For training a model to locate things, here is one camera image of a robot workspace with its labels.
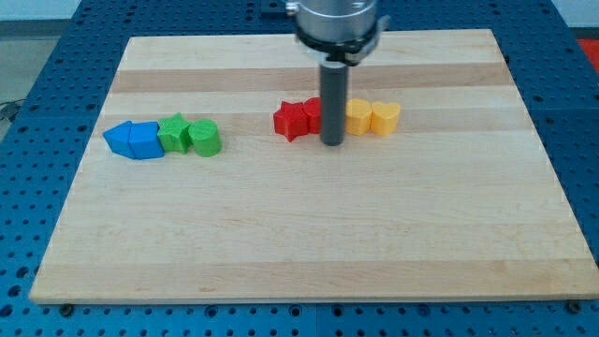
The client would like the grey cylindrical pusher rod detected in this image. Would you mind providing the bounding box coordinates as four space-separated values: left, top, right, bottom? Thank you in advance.
319 66 348 146

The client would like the red star block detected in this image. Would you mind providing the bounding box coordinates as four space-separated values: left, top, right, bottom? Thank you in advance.
273 101 309 142

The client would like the red circle block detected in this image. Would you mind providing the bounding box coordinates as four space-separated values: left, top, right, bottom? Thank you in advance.
303 97 321 134

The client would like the green star block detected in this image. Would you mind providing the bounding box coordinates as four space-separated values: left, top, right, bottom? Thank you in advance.
157 113 191 154

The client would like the yellow hexagon block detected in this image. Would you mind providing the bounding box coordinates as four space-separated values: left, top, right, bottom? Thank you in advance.
345 98 373 136

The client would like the yellow heart block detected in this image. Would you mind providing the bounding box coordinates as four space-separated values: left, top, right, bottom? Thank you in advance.
371 101 401 136

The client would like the green cylinder block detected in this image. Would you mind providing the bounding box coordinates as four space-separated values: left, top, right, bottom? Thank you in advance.
188 119 222 157

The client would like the light wooden board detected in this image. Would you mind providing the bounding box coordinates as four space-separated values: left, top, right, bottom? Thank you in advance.
30 29 598 304

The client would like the blue cube block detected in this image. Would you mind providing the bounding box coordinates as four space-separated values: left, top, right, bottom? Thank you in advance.
128 121 164 159

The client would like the blue triangle block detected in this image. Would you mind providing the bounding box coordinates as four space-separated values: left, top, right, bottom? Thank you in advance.
103 121 136 159

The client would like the red object at edge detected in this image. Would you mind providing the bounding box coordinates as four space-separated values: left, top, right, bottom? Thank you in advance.
577 38 599 72

